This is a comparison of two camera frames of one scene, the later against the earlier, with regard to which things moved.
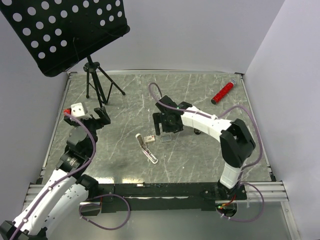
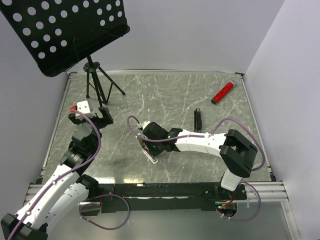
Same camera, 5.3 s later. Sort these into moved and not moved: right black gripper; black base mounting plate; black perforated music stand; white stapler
Moved: right black gripper
Not moved: black base mounting plate; black perforated music stand; white stapler
